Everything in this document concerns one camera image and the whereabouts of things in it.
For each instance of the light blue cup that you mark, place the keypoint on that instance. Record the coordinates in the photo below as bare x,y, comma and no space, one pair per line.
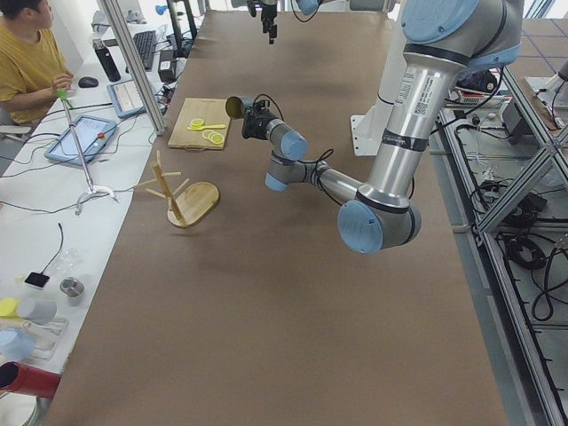
16,344

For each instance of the metal stand with green clip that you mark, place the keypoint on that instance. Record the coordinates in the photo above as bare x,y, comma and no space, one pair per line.
92,188

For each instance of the black keyboard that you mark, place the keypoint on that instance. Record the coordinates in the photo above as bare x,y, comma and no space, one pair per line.
145,42

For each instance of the yellow cup lying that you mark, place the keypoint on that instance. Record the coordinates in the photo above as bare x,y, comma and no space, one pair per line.
9,308

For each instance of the lemon slice under knife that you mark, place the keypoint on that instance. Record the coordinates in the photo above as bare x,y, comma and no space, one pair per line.
196,123

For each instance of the red cylinder bottle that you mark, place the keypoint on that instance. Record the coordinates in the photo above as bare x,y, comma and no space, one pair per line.
28,380

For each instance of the black computer mouse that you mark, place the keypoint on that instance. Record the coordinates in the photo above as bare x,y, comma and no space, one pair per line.
88,82

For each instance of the black square sensor pad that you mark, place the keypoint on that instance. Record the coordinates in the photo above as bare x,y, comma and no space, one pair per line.
37,279

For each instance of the yellow plastic knife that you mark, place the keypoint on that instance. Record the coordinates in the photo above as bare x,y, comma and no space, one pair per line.
206,127

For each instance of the black power adapter box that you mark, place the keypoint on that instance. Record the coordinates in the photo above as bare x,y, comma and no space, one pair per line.
167,69

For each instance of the small metal cup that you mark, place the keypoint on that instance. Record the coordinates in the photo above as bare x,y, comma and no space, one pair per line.
73,289

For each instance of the aluminium frame post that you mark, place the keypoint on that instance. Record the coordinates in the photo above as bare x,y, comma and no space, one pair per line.
113,12

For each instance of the blue mug yellow inside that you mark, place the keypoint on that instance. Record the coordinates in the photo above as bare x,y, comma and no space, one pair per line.
239,107

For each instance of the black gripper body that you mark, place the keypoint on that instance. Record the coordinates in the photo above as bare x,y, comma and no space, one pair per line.
267,11
253,127

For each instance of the person in yellow shirt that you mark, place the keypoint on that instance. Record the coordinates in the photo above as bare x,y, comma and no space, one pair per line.
33,69

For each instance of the wooden cutting board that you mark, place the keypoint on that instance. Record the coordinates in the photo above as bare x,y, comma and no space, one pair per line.
212,111

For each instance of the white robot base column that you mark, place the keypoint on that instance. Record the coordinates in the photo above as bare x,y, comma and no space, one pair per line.
367,129

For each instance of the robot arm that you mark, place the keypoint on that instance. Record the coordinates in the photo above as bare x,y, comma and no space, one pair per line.
443,39
305,10

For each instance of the wooden cup storage rack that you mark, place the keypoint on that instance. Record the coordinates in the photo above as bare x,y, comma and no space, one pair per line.
188,203

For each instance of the grey cup lying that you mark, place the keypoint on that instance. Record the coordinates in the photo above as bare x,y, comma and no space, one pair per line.
36,310

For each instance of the blue teach pendant tablet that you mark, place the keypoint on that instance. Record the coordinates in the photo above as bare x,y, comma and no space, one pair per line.
94,133

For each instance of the black water bottle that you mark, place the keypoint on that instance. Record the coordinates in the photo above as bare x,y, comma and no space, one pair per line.
106,60

